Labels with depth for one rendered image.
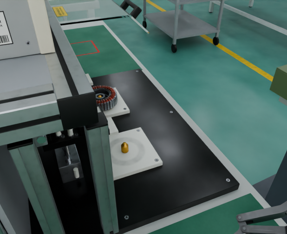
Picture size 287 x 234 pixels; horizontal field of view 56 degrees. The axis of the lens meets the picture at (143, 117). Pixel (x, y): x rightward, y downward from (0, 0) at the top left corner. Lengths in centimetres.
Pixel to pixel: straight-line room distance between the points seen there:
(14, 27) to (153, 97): 61
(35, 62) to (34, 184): 18
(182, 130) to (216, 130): 126
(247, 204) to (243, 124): 152
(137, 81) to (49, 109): 73
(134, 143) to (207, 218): 27
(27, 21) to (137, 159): 42
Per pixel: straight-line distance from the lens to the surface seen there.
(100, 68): 118
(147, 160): 70
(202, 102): 233
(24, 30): 43
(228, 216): 66
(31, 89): 36
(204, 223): 64
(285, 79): 108
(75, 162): 65
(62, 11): 83
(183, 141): 77
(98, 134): 40
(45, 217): 50
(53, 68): 40
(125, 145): 70
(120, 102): 90
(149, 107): 90
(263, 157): 196
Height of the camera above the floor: 129
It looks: 38 degrees down
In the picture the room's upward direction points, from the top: straight up
